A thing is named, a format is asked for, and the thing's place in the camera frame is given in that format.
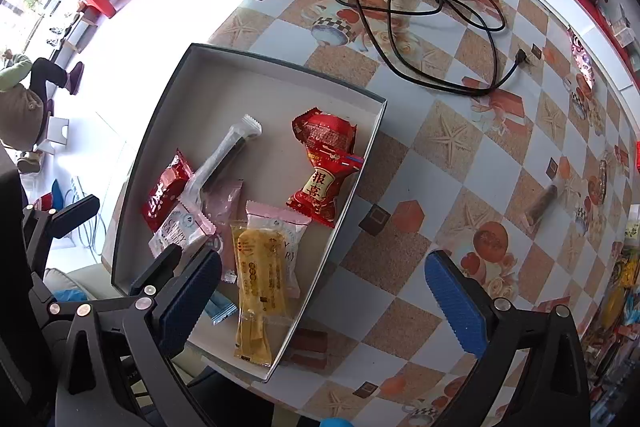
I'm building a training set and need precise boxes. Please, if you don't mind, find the red counter cloth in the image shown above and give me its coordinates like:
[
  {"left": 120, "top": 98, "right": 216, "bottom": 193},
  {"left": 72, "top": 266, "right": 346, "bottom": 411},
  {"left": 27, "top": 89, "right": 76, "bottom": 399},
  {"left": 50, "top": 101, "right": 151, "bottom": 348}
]
[{"left": 537, "top": 0, "right": 640, "bottom": 72}]

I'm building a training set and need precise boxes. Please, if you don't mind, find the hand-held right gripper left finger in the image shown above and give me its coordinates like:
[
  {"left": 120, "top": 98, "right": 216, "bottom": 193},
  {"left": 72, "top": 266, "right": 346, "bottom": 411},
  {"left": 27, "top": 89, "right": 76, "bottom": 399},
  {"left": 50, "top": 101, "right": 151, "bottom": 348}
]
[{"left": 55, "top": 249, "right": 223, "bottom": 427}]

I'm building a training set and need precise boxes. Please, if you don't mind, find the black power cable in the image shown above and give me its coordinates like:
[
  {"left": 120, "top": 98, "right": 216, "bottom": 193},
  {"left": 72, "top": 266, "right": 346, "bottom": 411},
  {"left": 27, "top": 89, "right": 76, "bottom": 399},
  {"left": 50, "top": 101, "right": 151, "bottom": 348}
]
[{"left": 330, "top": 0, "right": 528, "bottom": 96}]

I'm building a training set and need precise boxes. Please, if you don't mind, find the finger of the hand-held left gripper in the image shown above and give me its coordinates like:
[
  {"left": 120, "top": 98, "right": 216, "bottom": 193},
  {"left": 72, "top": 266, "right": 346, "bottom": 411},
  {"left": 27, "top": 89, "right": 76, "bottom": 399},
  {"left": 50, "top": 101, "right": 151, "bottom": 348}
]
[
  {"left": 22, "top": 194, "right": 101, "bottom": 240},
  {"left": 45, "top": 244, "right": 183, "bottom": 315}
]

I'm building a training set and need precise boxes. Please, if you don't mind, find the small blue snack packet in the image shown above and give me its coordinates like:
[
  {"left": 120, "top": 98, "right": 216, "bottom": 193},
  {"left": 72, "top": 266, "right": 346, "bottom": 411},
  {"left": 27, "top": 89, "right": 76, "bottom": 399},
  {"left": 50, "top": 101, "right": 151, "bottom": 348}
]
[{"left": 205, "top": 289, "right": 238, "bottom": 325}]

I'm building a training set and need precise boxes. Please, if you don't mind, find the floral printed packet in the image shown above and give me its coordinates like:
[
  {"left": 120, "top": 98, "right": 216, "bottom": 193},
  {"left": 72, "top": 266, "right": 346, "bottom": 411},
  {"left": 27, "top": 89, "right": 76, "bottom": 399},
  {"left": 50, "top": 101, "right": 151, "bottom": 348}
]
[{"left": 567, "top": 27, "right": 597, "bottom": 90}]

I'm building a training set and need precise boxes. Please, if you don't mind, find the small red snack packet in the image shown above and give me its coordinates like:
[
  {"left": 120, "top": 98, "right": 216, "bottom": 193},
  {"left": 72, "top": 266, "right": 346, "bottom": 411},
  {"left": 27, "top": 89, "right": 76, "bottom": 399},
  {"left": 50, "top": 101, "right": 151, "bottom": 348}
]
[{"left": 141, "top": 149, "right": 193, "bottom": 233}]

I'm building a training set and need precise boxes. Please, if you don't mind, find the long pink snack packet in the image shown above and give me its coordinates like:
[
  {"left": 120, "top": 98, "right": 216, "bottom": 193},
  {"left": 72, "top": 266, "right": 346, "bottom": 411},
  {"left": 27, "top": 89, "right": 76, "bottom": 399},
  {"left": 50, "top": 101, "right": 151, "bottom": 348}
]
[{"left": 200, "top": 179, "right": 244, "bottom": 283}]

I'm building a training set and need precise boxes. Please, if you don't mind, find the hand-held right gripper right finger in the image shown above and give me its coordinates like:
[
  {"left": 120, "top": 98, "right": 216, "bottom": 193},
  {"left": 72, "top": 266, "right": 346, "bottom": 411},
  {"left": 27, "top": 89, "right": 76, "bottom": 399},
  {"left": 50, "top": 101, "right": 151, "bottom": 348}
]
[{"left": 424, "top": 249, "right": 591, "bottom": 427}]

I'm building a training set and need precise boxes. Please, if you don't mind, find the pile of assorted snack packets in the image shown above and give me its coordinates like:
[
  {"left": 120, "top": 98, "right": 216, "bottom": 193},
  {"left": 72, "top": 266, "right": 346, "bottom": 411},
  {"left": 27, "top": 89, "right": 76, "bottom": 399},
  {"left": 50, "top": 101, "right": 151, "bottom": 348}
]
[{"left": 580, "top": 204, "right": 640, "bottom": 408}]

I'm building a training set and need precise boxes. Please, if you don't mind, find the small white stool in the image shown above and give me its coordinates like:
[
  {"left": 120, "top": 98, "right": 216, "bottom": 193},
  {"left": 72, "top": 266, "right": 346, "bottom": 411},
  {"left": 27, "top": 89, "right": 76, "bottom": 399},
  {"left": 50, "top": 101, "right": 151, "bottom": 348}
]
[{"left": 37, "top": 117, "right": 71, "bottom": 155}]

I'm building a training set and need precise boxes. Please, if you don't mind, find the brown cylindrical object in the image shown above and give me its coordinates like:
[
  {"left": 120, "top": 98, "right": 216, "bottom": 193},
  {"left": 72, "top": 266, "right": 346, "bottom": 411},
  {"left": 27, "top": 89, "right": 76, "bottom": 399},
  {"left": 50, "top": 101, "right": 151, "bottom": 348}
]
[{"left": 520, "top": 181, "right": 563, "bottom": 228}]

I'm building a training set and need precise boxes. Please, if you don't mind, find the white carton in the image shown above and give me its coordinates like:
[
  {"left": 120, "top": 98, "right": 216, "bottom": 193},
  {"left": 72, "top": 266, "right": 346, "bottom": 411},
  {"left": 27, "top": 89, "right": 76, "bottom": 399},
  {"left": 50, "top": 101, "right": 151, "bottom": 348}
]
[{"left": 612, "top": 4, "right": 640, "bottom": 48}]

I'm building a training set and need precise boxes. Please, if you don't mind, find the pink and white snack packet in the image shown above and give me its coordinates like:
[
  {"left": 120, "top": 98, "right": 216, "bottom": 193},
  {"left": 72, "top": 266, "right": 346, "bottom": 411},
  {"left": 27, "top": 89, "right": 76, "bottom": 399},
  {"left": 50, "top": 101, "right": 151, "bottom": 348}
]
[{"left": 245, "top": 200, "right": 312, "bottom": 298}]

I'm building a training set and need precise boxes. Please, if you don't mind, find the white stick snack packet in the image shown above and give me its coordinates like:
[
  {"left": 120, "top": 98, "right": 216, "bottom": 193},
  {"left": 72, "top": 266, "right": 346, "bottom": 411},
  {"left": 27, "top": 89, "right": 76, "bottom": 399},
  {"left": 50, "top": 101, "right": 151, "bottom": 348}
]
[{"left": 182, "top": 114, "right": 263, "bottom": 208}]

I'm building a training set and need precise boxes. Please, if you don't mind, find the yellow snack packet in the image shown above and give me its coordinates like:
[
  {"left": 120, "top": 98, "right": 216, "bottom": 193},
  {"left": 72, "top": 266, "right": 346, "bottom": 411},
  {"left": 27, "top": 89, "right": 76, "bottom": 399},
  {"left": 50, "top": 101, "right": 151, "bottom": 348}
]
[{"left": 231, "top": 221, "right": 293, "bottom": 368}]

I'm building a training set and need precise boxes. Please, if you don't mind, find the clear white printed snack packet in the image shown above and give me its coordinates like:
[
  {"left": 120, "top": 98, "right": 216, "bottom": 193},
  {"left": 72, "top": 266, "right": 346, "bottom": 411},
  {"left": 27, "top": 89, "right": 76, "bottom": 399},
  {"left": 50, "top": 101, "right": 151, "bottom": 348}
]
[{"left": 148, "top": 202, "right": 217, "bottom": 258}]

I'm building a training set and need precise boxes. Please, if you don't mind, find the grey cardboard box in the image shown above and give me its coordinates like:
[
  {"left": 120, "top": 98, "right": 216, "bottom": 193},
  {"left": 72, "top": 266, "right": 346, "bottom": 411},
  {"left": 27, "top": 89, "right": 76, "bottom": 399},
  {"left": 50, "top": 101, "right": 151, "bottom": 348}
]
[{"left": 111, "top": 43, "right": 388, "bottom": 384}]

